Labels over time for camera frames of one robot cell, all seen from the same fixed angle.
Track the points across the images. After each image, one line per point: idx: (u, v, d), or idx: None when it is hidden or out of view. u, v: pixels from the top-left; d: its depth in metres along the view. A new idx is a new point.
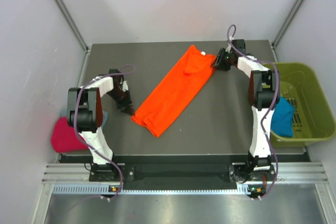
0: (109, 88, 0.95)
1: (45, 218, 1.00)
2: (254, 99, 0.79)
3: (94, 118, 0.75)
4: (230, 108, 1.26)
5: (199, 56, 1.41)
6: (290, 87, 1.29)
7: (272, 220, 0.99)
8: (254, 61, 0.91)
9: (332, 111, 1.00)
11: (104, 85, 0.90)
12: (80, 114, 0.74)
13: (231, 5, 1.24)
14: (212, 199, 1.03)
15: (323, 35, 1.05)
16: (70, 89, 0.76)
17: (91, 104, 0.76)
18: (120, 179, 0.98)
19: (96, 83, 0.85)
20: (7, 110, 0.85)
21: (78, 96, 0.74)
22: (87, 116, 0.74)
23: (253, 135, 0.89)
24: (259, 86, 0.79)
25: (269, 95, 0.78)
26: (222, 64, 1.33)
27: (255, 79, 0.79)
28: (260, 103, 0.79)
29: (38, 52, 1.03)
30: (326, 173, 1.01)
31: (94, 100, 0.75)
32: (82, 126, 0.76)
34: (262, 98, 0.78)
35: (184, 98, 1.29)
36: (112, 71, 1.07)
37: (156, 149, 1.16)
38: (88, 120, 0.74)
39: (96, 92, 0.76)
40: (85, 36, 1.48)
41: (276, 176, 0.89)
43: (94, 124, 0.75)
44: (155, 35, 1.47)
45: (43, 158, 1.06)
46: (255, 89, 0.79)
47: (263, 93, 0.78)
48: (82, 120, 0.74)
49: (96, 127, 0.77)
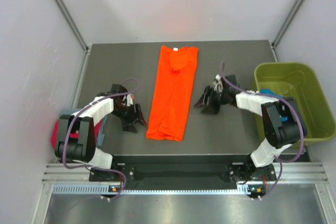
0: (108, 111, 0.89)
1: (45, 218, 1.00)
2: (279, 138, 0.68)
3: (84, 153, 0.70)
4: (230, 109, 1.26)
5: (174, 52, 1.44)
6: (290, 87, 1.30)
7: (272, 220, 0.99)
8: (254, 94, 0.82)
9: (332, 111, 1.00)
11: (102, 109, 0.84)
12: (69, 144, 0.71)
13: (231, 5, 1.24)
14: (212, 199, 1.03)
15: (323, 35, 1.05)
16: (61, 117, 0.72)
17: (82, 137, 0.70)
18: (124, 179, 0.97)
19: (92, 108, 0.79)
20: (7, 109, 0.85)
21: (69, 125, 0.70)
22: (77, 149, 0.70)
23: (261, 147, 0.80)
24: (277, 120, 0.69)
25: (293, 129, 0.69)
26: (213, 105, 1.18)
27: (271, 114, 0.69)
28: (286, 139, 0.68)
29: (38, 52, 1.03)
30: (326, 173, 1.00)
31: (85, 133, 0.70)
32: (71, 158, 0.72)
34: (287, 133, 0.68)
35: (185, 97, 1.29)
36: (115, 86, 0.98)
37: (156, 150, 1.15)
38: (76, 153, 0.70)
39: (89, 123, 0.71)
40: (85, 36, 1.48)
41: (279, 177, 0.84)
43: (84, 158, 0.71)
44: (155, 35, 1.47)
45: (43, 157, 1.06)
46: (275, 125, 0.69)
47: (285, 128, 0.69)
48: (70, 152, 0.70)
49: (87, 159, 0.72)
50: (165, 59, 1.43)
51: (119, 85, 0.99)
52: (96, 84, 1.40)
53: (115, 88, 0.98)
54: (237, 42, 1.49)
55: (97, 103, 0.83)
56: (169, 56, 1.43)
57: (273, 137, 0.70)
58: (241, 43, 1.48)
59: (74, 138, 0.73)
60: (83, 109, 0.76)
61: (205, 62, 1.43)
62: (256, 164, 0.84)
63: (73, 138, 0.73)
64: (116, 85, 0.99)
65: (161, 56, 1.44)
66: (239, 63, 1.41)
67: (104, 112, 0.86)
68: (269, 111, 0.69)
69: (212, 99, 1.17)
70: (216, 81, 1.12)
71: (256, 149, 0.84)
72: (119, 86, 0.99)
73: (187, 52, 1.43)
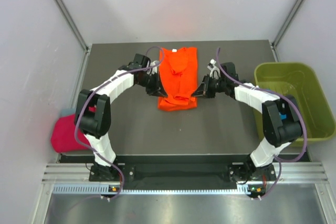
0: (128, 85, 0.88)
1: (46, 219, 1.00)
2: (277, 138, 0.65)
3: (99, 127, 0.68)
4: (231, 110, 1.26)
5: (173, 54, 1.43)
6: (290, 86, 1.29)
7: (272, 220, 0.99)
8: (254, 89, 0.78)
9: (331, 110, 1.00)
11: (121, 85, 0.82)
12: (86, 118, 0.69)
13: (231, 4, 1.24)
14: (212, 199, 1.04)
15: (323, 34, 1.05)
16: (81, 91, 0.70)
17: (98, 113, 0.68)
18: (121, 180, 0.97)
19: (111, 84, 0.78)
20: (7, 109, 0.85)
21: (87, 99, 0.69)
22: (92, 124, 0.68)
23: (260, 149, 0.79)
24: (278, 120, 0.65)
25: (294, 128, 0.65)
26: (209, 92, 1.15)
27: (271, 112, 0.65)
28: (284, 140, 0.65)
29: (38, 51, 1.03)
30: (326, 173, 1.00)
31: (101, 111, 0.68)
32: (86, 129, 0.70)
34: (284, 134, 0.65)
35: (190, 78, 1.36)
36: (138, 55, 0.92)
37: (158, 149, 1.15)
38: (92, 127, 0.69)
39: (106, 101, 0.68)
40: (85, 36, 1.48)
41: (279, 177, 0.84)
43: (98, 132, 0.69)
44: (155, 34, 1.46)
45: (43, 157, 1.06)
46: (273, 124, 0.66)
47: (284, 126, 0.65)
48: (86, 125, 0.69)
49: (101, 134, 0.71)
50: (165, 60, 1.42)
51: (143, 55, 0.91)
52: (96, 83, 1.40)
53: (137, 60, 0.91)
54: (237, 43, 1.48)
55: (117, 78, 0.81)
56: (168, 57, 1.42)
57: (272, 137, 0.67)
58: (240, 43, 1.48)
59: (91, 112, 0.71)
60: (101, 86, 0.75)
61: (205, 62, 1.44)
62: (256, 163, 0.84)
63: (90, 112, 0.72)
64: (139, 55, 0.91)
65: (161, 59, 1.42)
66: (239, 64, 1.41)
67: (124, 87, 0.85)
68: (269, 109, 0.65)
69: (209, 85, 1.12)
70: (210, 66, 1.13)
71: (255, 150, 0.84)
72: (142, 57, 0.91)
73: (186, 53, 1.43)
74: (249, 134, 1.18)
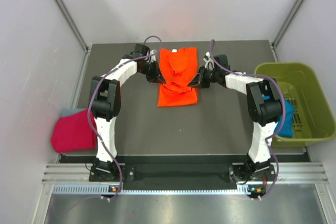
0: (132, 73, 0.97)
1: (46, 219, 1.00)
2: (260, 115, 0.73)
3: (112, 108, 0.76)
4: (231, 110, 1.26)
5: (173, 54, 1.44)
6: (290, 87, 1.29)
7: (272, 221, 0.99)
8: (242, 75, 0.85)
9: (331, 109, 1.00)
11: (126, 72, 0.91)
12: (100, 102, 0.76)
13: (231, 4, 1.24)
14: (212, 199, 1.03)
15: (323, 34, 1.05)
16: (93, 78, 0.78)
17: (110, 96, 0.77)
18: (120, 179, 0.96)
19: (118, 71, 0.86)
20: (7, 110, 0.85)
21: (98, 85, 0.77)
22: (105, 106, 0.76)
23: (254, 140, 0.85)
24: (260, 99, 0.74)
25: (275, 106, 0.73)
26: (203, 82, 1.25)
27: (254, 92, 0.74)
28: (266, 116, 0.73)
29: (39, 51, 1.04)
30: (326, 173, 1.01)
31: (113, 94, 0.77)
32: (98, 112, 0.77)
34: (266, 111, 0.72)
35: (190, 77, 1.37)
36: (138, 45, 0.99)
37: (157, 149, 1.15)
38: (105, 109, 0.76)
39: (116, 85, 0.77)
40: (85, 36, 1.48)
41: (277, 176, 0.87)
43: (111, 114, 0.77)
44: (155, 34, 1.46)
45: (43, 157, 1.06)
46: (256, 103, 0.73)
47: (266, 104, 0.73)
48: (98, 107, 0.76)
49: (111, 116, 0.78)
50: (165, 61, 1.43)
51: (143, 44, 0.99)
52: None
53: (138, 48, 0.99)
54: (238, 43, 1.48)
55: (123, 66, 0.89)
56: (168, 58, 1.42)
57: (256, 115, 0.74)
58: (241, 43, 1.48)
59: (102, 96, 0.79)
60: (110, 72, 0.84)
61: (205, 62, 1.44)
62: (254, 160, 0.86)
63: (101, 96, 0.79)
64: (139, 44, 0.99)
65: (161, 60, 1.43)
66: (239, 63, 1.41)
67: (128, 74, 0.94)
68: (252, 89, 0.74)
69: (203, 75, 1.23)
70: (205, 58, 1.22)
71: (251, 147, 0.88)
72: (142, 45, 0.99)
73: (186, 53, 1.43)
74: (249, 134, 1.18)
